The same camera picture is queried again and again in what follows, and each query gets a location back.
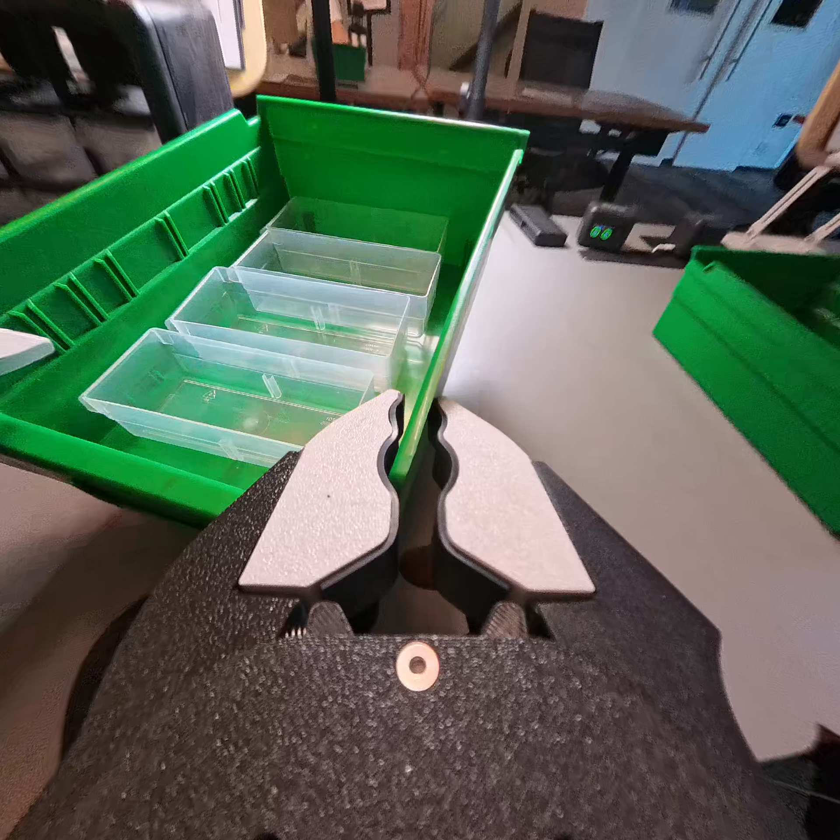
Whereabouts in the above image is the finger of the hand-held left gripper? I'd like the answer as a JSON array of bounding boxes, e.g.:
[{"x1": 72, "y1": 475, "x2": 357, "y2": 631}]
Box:
[{"x1": 0, "y1": 328, "x2": 57, "y2": 378}]

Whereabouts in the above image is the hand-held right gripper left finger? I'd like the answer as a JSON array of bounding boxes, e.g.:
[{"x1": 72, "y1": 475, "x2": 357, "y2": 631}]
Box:
[{"x1": 236, "y1": 388, "x2": 404, "y2": 598}]

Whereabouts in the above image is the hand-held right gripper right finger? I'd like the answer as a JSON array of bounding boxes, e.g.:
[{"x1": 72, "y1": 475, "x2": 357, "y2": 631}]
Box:
[{"x1": 433, "y1": 396, "x2": 598, "y2": 603}]

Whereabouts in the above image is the clear plastic parts drawer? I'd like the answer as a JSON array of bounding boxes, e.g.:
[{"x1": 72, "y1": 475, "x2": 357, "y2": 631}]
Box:
[
  {"x1": 266, "y1": 196, "x2": 451, "y2": 253},
  {"x1": 166, "y1": 266, "x2": 411, "y2": 389},
  {"x1": 79, "y1": 327, "x2": 376, "y2": 468},
  {"x1": 235, "y1": 227, "x2": 442, "y2": 337}
]

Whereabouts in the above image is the green plastic storage bin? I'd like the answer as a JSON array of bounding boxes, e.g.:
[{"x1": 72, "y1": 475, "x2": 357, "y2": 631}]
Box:
[
  {"x1": 0, "y1": 94, "x2": 531, "y2": 529},
  {"x1": 331, "y1": 42, "x2": 368, "y2": 83},
  {"x1": 653, "y1": 244, "x2": 840, "y2": 534}
]

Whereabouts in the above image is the grey desk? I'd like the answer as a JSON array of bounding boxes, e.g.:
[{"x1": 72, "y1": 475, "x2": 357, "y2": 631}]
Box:
[{"x1": 0, "y1": 213, "x2": 840, "y2": 762}]

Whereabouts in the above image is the black flat block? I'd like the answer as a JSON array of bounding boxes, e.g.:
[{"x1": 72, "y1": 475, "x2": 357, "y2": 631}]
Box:
[{"x1": 508, "y1": 202, "x2": 569, "y2": 249}]

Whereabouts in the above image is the small black box device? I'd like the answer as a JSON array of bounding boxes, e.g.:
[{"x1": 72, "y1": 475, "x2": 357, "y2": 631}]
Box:
[{"x1": 577, "y1": 200, "x2": 660, "y2": 256}]

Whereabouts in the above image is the background office table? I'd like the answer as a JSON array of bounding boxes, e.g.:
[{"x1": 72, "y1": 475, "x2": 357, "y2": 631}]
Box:
[{"x1": 259, "y1": 62, "x2": 711, "y2": 158}]

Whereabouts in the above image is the black pole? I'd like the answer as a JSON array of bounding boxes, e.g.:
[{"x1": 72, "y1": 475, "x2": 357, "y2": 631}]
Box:
[{"x1": 311, "y1": 0, "x2": 337, "y2": 102}]

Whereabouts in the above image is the grey light stand pole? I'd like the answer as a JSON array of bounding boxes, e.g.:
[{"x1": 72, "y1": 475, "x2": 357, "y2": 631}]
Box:
[{"x1": 469, "y1": 0, "x2": 494, "y2": 122}]

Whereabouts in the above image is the black rectangular panel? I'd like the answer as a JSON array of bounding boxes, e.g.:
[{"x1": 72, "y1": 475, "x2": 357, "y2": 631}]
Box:
[{"x1": 518, "y1": 10, "x2": 605, "y2": 89}]

